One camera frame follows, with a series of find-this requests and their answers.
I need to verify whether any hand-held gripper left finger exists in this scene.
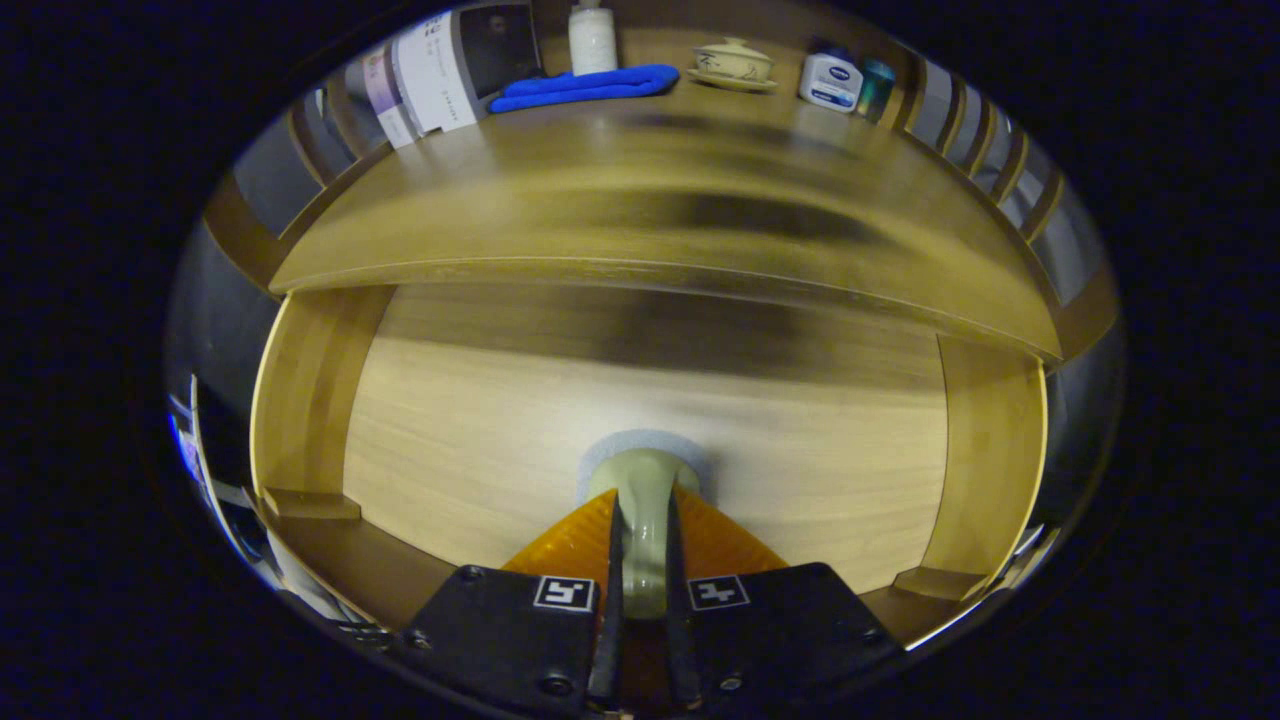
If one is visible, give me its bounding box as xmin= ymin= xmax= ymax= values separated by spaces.
xmin=405 ymin=488 xmax=626 ymax=713

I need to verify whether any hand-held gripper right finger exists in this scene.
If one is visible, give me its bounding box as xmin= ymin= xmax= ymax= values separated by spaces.
xmin=665 ymin=487 xmax=906 ymax=711

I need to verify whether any pale green brush grey base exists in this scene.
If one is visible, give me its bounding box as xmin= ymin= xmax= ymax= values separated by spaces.
xmin=577 ymin=430 xmax=713 ymax=621

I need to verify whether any wooden drawer with black knob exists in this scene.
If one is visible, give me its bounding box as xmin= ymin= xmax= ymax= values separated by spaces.
xmin=250 ymin=282 xmax=1049 ymax=651

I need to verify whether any wooden countertop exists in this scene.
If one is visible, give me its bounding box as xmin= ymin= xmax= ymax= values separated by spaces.
xmin=268 ymin=85 xmax=1063 ymax=361

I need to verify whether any blue folded cloth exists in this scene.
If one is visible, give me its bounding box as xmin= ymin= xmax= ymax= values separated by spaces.
xmin=487 ymin=64 xmax=681 ymax=114

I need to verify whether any thin white book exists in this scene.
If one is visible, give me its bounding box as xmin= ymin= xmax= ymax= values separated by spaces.
xmin=375 ymin=45 xmax=423 ymax=149

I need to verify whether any beige lidded teacup with saucer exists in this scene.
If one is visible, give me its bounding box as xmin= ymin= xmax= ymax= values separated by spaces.
xmin=686 ymin=37 xmax=779 ymax=94

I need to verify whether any white blue lotion bottle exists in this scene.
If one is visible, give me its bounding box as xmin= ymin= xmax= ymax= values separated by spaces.
xmin=797 ymin=45 xmax=864 ymax=113

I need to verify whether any teal bottle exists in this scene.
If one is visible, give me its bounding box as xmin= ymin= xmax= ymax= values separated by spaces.
xmin=855 ymin=58 xmax=897 ymax=123

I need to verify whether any thick white book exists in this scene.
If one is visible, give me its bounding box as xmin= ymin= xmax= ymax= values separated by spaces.
xmin=392 ymin=8 xmax=541 ymax=136

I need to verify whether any white pump bottle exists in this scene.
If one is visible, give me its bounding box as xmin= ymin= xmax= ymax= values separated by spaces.
xmin=568 ymin=0 xmax=619 ymax=77

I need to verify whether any thin purple book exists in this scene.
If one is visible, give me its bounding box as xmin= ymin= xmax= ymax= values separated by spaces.
xmin=360 ymin=48 xmax=393 ymax=126

